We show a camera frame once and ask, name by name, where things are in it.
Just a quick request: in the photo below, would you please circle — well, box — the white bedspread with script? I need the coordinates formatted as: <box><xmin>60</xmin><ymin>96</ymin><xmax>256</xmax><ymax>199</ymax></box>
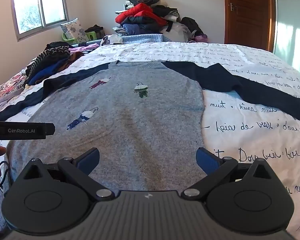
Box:
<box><xmin>11</xmin><ymin>42</ymin><xmax>300</xmax><ymax>239</ymax></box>

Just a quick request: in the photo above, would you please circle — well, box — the floral red sheet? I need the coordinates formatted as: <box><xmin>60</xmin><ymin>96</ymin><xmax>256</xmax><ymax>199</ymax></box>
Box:
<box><xmin>0</xmin><ymin>72</ymin><xmax>27</xmax><ymax>99</ymax></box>

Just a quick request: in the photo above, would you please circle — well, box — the blue garment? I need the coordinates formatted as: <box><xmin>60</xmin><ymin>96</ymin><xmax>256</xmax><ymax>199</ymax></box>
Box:
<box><xmin>26</xmin><ymin>59</ymin><xmax>68</xmax><ymax>86</ymax></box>

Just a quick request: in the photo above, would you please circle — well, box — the grey sweater with navy sleeves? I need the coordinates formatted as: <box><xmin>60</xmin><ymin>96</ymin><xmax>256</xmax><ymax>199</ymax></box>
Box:
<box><xmin>7</xmin><ymin>61</ymin><xmax>300</xmax><ymax>191</ymax></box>

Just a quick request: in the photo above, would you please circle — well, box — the black striped garment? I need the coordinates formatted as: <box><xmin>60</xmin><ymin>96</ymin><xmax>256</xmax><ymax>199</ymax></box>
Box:
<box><xmin>26</xmin><ymin>46</ymin><xmax>70</xmax><ymax>79</ymax></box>

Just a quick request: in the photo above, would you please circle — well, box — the brown garment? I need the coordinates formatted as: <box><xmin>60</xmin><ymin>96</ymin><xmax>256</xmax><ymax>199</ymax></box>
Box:
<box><xmin>57</xmin><ymin>51</ymin><xmax>84</xmax><ymax>73</ymax></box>

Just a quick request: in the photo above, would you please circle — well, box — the purple garment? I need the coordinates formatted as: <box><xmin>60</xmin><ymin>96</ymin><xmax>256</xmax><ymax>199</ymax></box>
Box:
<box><xmin>69</xmin><ymin>43</ymin><xmax>99</xmax><ymax>54</ymax></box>

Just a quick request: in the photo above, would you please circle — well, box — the floral cushion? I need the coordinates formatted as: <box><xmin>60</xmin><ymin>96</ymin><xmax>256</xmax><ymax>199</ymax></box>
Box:
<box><xmin>60</xmin><ymin>18</ymin><xmax>89</xmax><ymax>43</ymax></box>

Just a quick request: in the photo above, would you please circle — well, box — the green plastic basket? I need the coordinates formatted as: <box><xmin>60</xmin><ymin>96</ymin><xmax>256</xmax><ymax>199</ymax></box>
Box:
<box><xmin>62</xmin><ymin>31</ymin><xmax>97</xmax><ymax>44</ymax></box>

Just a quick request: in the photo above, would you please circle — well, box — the white crumpled cloth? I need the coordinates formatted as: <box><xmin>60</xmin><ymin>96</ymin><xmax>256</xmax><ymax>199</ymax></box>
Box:
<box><xmin>100</xmin><ymin>34</ymin><xmax>123</xmax><ymax>46</ymax></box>

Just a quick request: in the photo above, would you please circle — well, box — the light blue knit blanket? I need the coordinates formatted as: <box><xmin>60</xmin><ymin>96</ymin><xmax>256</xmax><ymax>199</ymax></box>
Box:
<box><xmin>121</xmin><ymin>34</ymin><xmax>171</xmax><ymax>44</ymax></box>

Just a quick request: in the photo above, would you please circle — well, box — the dark navy jacket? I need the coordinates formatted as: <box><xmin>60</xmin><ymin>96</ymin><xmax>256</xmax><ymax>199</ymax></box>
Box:
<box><xmin>120</xmin><ymin>16</ymin><xmax>161</xmax><ymax>35</ymax></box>

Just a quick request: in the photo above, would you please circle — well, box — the brown wooden door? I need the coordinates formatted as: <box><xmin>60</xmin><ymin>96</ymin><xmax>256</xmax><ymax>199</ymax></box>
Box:
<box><xmin>224</xmin><ymin>0</ymin><xmax>276</xmax><ymax>51</ymax></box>

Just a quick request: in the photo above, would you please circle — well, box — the red jacket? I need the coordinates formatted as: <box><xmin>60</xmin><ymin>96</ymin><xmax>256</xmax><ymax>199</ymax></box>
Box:
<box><xmin>115</xmin><ymin>3</ymin><xmax>167</xmax><ymax>27</ymax></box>

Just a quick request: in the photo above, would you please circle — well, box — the black cable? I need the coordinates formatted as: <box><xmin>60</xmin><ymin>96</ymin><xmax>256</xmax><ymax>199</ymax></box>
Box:
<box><xmin>0</xmin><ymin>160</ymin><xmax>11</xmax><ymax>230</ymax></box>

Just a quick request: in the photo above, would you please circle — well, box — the window with grey frame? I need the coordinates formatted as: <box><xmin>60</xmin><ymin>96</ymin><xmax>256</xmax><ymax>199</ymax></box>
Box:
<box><xmin>11</xmin><ymin>0</ymin><xmax>68</xmax><ymax>41</ymax></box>

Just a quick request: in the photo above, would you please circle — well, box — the black backpack by wall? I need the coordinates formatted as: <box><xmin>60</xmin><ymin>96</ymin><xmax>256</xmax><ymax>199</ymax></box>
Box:
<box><xmin>181</xmin><ymin>17</ymin><xmax>204</xmax><ymax>37</ymax></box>

